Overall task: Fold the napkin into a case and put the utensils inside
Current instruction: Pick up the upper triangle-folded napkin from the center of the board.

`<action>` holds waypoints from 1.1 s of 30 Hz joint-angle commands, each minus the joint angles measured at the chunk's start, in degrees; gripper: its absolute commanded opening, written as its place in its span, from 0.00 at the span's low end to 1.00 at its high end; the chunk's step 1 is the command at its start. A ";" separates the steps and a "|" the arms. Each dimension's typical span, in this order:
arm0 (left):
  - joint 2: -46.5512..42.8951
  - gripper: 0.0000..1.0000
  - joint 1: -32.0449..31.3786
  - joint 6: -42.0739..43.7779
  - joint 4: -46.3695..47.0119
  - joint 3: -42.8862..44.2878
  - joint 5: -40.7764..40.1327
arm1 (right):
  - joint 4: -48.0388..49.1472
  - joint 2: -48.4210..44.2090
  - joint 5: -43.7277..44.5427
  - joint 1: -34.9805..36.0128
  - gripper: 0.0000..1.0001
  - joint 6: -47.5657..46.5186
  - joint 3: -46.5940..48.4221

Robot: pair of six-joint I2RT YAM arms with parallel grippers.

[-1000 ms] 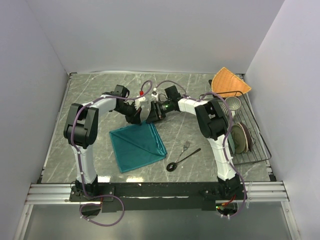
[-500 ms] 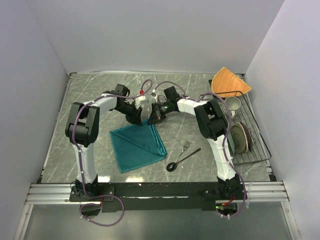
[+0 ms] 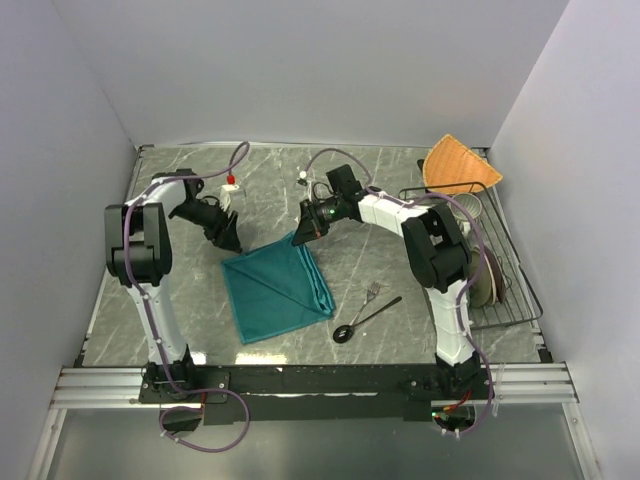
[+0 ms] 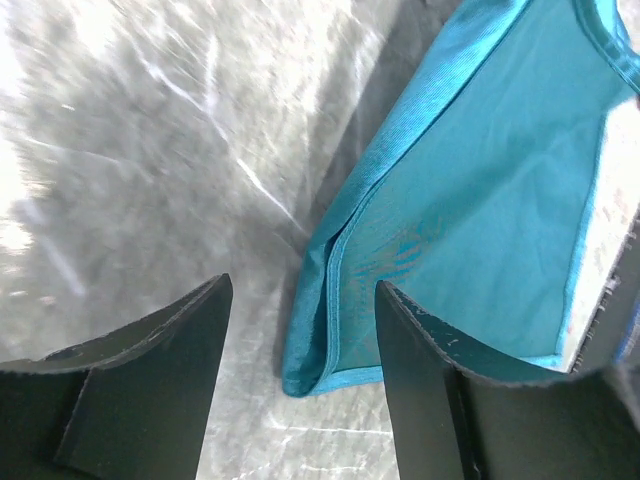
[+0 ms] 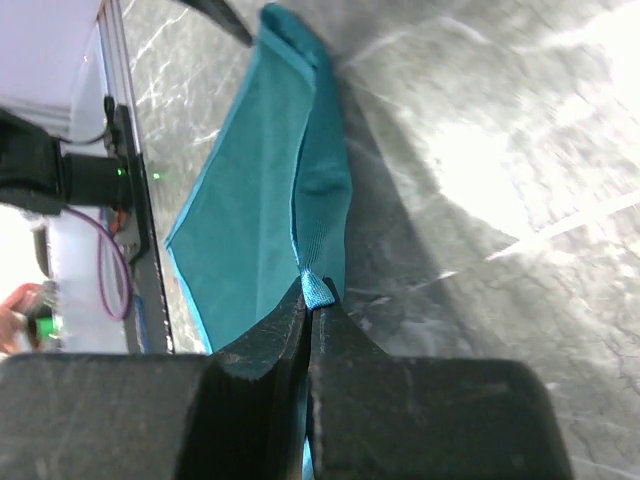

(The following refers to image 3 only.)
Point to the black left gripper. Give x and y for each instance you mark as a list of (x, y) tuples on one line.
[(223, 233)]

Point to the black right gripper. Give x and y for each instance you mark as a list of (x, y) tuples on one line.
[(311, 226)]

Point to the teal satin napkin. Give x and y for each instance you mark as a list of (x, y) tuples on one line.
[(276, 289)]

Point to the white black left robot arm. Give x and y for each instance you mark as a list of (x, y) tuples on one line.
[(139, 255)]

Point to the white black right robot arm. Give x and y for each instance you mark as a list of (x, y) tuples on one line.
[(438, 254)]

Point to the silver fork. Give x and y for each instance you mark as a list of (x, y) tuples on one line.
[(372, 292)]

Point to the black spoon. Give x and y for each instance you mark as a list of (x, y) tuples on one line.
[(344, 333)]

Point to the orange woven fan basket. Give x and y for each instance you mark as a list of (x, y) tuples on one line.
[(451, 167)]

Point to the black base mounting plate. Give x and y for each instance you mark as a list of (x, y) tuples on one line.
[(317, 392)]

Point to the olive green plate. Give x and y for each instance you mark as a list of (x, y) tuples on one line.
[(481, 293)]

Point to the dark brown plate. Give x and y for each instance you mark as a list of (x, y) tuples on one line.
[(499, 280)]

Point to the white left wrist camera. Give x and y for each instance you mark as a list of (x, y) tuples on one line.
[(230, 193)]

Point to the black wire dish rack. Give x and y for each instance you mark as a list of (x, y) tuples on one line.
[(521, 305)]

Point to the aluminium rail frame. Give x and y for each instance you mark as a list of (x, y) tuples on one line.
[(118, 388)]

